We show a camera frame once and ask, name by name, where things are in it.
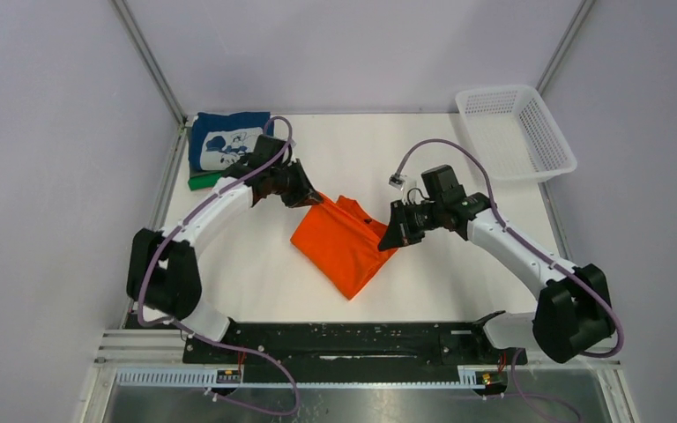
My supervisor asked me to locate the aluminium frame post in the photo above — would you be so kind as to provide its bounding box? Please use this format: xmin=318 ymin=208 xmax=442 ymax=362
xmin=535 ymin=0 xmax=596 ymax=95
xmin=109 ymin=0 xmax=187 ymax=125

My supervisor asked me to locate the white plastic basket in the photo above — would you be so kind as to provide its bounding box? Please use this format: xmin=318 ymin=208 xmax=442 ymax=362
xmin=455 ymin=85 xmax=577 ymax=183

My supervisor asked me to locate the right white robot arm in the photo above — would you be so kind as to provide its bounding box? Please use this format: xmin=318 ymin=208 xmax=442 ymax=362
xmin=378 ymin=165 xmax=617 ymax=363

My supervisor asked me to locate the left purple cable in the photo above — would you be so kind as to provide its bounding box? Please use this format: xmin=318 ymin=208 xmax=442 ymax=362
xmin=136 ymin=115 xmax=301 ymax=417

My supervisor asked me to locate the orange t shirt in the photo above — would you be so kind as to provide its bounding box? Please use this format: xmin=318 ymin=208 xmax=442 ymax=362
xmin=291 ymin=196 xmax=397 ymax=300

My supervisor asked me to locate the folded green t shirt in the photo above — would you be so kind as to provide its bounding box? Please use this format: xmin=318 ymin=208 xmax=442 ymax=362
xmin=187 ymin=171 xmax=222 ymax=191

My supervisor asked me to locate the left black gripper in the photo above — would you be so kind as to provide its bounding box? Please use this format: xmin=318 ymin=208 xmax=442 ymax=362
xmin=269 ymin=157 xmax=322 ymax=208

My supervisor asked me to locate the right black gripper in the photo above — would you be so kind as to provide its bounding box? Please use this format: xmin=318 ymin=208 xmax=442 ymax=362
xmin=379 ymin=198 xmax=444 ymax=251

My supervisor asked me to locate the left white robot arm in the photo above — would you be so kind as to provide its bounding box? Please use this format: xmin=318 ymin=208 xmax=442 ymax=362
xmin=126 ymin=135 xmax=323 ymax=362

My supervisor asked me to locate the right aluminium frame post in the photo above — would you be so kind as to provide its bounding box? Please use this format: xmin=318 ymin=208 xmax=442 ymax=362
xmin=535 ymin=0 xmax=596 ymax=95

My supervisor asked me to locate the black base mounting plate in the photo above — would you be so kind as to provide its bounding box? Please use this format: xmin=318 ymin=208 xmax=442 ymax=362
xmin=182 ymin=320 xmax=527 ymax=382

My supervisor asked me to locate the folded blue printed t shirt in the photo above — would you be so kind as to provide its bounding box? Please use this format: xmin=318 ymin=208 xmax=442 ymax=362
xmin=188 ymin=111 xmax=272 ymax=172

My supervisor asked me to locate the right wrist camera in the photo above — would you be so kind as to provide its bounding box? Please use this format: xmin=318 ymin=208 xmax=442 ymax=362
xmin=420 ymin=165 xmax=466 ymax=205

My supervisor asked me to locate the left aluminium frame post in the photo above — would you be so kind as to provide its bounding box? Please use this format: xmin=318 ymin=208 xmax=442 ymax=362
xmin=109 ymin=0 xmax=187 ymax=125

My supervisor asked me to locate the white slotted cable duct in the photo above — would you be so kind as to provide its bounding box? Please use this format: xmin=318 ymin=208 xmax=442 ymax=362
xmin=115 ymin=366 xmax=507 ymax=390

